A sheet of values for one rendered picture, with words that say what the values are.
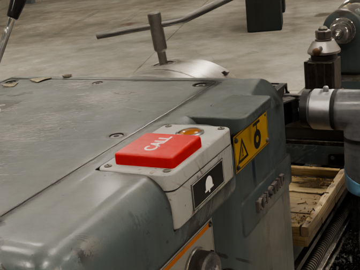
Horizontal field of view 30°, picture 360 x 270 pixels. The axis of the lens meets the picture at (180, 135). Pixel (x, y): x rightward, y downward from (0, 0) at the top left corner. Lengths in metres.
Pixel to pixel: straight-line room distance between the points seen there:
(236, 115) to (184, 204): 0.16
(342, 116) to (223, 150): 0.58
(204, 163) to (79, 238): 0.18
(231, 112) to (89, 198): 0.24
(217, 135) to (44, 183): 0.17
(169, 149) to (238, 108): 0.17
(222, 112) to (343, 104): 0.51
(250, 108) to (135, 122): 0.13
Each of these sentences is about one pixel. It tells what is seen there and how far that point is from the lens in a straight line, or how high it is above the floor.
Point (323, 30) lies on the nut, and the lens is 1.65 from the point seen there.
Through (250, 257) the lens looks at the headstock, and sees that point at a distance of 0.83.
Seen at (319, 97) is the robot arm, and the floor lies 1.13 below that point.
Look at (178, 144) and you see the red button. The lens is 0.61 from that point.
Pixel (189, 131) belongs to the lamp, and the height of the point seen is 1.26.
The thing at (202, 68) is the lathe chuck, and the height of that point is 1.23.
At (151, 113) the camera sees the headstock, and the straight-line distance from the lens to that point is 0.76.
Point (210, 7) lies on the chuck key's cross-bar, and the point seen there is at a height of 1.32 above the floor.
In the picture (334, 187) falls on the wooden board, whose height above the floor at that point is 0.90.
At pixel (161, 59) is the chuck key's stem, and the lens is 1.11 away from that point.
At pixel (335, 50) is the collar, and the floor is 1.13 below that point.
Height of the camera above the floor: 1.46
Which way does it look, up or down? 18 degrees down
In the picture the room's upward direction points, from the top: 6 degrees counter-clockwise
